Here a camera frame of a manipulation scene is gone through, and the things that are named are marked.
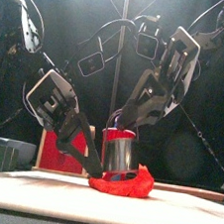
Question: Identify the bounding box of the metal cup with handle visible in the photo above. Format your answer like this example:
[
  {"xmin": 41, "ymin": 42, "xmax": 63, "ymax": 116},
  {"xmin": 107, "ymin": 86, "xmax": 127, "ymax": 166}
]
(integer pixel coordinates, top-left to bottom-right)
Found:
[{"xmin": 98, "ymin": 106, "xmax": 148, "ymax": 185}]

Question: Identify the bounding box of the orange cloth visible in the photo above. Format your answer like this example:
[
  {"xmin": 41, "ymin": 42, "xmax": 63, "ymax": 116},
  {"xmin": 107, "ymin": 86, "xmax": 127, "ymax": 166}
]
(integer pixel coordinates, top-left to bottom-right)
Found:
[{"xmin": 86, "ymin": 158, "xmax": 158, "ymax": 201}]

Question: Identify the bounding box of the wooden box with red front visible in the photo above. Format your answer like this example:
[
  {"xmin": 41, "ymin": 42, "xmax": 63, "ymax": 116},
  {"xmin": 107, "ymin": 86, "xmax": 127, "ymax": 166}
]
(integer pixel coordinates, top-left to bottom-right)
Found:
[{"xmin": 31, "ymin": 117, "xmax": 97, "ymax": 179}]

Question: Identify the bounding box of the grey bowl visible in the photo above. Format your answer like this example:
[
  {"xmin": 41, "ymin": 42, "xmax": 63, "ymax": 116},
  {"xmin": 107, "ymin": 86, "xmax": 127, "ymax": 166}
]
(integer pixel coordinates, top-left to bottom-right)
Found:
[{"xmin": 0, "ymin": 137, "xmax": 38, "ymax": 168}]

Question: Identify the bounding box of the white cutting board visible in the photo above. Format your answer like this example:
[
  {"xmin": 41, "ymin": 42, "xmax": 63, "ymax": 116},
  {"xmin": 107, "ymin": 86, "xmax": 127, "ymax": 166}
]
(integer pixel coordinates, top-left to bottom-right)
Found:
[{"xmin": 0, "ymin": 165, "xmax": 224, "ymax": 224}]

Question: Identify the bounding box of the brown wooden tray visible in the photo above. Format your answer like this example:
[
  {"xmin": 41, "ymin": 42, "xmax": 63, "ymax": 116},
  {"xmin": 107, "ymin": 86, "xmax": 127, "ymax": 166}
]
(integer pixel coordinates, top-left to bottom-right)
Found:
[{"xmin": 150, "ymin": 180, "xmax": 224, "ymax": 202}]

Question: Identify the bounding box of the blue tool handle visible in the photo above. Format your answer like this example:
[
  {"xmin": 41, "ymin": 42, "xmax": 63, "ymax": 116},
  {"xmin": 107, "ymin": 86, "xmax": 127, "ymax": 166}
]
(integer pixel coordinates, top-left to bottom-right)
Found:
[{"xmin": 113, "ymin": 115, "xmax": 121, "ymax": 130}]

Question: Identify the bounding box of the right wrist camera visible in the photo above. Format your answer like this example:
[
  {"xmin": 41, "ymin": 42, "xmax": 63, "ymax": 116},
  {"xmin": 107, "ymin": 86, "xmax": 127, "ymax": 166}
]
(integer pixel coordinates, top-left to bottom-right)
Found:
[{"xmin": 133, "ymin": 13, "xmax": 165, "ymax": 62}]

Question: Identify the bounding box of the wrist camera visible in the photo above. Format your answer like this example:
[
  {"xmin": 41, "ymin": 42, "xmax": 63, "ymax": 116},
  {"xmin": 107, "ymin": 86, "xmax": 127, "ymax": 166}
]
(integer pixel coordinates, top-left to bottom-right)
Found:
[
  {"xmin": 74, "ymin": 48, "xmax": 108, "ymax": 81},
  {"xmin": 133, "ymin": 13, "xmax": 165, "ymax": 62}
]

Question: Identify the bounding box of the diagonal brace wire with turnbuckle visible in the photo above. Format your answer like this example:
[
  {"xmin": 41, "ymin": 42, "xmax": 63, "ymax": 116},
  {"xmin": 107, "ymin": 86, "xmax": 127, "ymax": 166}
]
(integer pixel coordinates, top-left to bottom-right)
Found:
[{"xmin": 74, "ymin": 0, "xmax": 224, "ymax": 180}]

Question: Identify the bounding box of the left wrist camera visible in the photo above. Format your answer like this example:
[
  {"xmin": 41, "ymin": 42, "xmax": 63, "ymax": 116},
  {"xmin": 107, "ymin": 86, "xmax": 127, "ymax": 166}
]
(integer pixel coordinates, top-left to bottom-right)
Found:
[{"xmin": 74, "ymin": 48, "xmax": 108, "ymax": 81}]

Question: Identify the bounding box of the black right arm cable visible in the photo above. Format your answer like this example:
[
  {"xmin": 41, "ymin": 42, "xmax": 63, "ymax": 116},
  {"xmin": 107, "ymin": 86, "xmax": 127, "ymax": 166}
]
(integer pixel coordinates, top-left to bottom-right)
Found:
[{"xmin": 186, "ymin": 0, "xmax": 224, "ymax": 37}]

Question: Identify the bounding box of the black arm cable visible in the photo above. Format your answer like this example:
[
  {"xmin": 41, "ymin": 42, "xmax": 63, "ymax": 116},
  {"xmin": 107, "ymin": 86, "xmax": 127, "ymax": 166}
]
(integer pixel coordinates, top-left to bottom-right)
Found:
[
  {"xmin": 9, "ymin": 0, "xmax": 51, "ymax": 48},
  {"xmin": 186, "ymin": 0, "xmax": 224, "ymax": 37}
]

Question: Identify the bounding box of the black camera cable loop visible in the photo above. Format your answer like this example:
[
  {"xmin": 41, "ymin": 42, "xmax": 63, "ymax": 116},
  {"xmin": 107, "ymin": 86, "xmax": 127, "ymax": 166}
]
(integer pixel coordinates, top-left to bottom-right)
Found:
[{"xmin": 63, "ymin": 11, "xmax": 141, "ymax": 79}]

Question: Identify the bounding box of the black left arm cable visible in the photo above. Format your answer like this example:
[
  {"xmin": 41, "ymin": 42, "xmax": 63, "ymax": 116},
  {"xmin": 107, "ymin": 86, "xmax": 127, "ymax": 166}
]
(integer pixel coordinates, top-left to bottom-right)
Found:
[{"xmin": 9, "ymin": 0, "xmax": 51, "ymax": 48}]

